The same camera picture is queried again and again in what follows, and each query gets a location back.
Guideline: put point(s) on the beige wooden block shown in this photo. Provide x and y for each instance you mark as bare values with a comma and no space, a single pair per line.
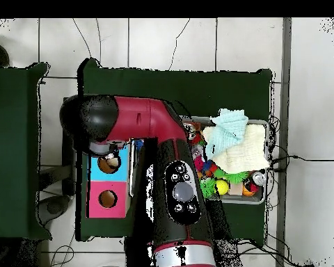
236,189

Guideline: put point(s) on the mint waffle cloth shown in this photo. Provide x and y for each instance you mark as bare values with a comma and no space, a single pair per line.
228,128

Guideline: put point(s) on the clear mesh bin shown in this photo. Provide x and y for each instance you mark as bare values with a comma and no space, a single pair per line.
239,199

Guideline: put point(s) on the yellow ball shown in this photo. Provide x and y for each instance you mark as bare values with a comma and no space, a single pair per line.
221,187

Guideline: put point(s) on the crushed silver can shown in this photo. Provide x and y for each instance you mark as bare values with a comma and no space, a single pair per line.
191,130

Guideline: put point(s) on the dark green table cloth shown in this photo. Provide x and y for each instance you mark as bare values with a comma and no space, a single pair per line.
197,86

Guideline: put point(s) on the wooden box with three holes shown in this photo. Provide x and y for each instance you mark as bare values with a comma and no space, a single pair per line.
111,205

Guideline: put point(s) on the green spiky ball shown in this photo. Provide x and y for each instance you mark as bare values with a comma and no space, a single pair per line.
208,189

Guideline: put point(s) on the cream waffle cloth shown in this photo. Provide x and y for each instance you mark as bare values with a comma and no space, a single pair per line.
245,155

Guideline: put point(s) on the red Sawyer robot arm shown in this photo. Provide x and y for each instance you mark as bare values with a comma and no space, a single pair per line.
144,119

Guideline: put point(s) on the green covered side table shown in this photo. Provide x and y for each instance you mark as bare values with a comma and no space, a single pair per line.
14,153

